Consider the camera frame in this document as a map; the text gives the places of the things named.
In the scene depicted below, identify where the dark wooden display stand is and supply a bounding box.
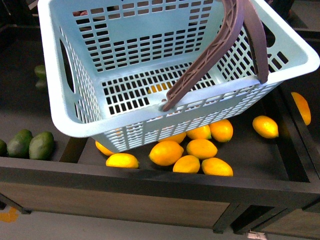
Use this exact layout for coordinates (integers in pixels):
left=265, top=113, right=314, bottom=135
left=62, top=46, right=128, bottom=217
left=0, top=25, right=320, bottom=239

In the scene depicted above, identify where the brown basket handle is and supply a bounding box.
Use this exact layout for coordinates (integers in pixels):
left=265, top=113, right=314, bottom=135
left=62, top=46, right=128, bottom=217
left=162, top=0, right=269, bottom=112

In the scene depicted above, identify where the green avocado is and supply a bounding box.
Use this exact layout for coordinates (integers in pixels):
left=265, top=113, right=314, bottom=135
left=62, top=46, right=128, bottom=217
left=28, top=131, right=55, bottom=161
left=7, top=129, right=33, bottom=159

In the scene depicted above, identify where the yellow lemon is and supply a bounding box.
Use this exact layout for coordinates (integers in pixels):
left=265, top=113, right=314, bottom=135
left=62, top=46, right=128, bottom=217
left=201, top=157, right=234, bottom=177
left=252, top=115, right=279, bottom=139
left=149, top=140, right=184, bottom=167
left=172, top=155, right=200, bottom=174
left=209, top=119, right=234, bottom=143
left=105, top=153, right=139, bottom=169
left=186, top=139, right=218, bottom=160

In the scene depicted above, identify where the yellow mango right bin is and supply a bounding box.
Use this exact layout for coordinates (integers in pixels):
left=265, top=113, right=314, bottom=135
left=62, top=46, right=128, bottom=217
left=291, top=92, right=312, bottom=126

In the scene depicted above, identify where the light blue plastic basket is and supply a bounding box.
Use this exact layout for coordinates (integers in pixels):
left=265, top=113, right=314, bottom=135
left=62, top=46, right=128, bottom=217
left=38, top=0, right=320, bottom=152

